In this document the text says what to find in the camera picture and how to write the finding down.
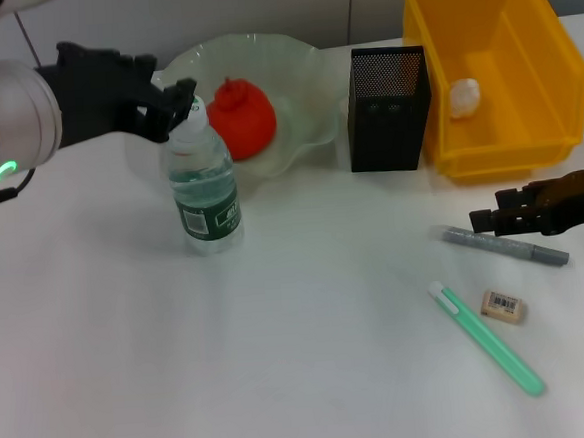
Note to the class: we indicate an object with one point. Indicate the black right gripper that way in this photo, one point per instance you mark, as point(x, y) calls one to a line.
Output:
point(571, 202)

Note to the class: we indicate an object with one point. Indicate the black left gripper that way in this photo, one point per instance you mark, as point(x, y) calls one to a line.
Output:
point(93, 102)

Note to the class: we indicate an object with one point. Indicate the orange fruit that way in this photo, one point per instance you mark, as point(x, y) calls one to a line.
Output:
point(247, 122)

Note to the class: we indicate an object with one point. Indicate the white paper ball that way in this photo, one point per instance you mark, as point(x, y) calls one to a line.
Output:
point(465, 97)

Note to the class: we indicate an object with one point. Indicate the clear green-label water bottle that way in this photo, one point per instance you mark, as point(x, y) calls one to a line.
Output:
point(207, 225)

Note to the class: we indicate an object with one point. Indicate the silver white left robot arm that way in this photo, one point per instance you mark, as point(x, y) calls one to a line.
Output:
point(14, 118)

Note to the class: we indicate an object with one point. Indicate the grey glitter marker pen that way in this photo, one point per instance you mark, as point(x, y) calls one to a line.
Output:
point(519, 249)

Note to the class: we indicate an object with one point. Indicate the beige eraser with barcode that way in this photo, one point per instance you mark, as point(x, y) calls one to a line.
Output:
point(501, 305)

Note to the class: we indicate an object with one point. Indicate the mint green pen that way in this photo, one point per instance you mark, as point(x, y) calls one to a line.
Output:
point(491, 340)

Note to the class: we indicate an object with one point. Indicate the black mesh pen holder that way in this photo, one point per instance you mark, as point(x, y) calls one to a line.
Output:
point(386, 132)

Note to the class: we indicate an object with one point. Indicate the pale green glass fruit plate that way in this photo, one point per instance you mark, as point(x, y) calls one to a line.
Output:
point(302, 78)

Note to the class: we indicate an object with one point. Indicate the yellow plastic storage bin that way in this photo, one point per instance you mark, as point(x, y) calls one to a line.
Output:
point(511, 53)

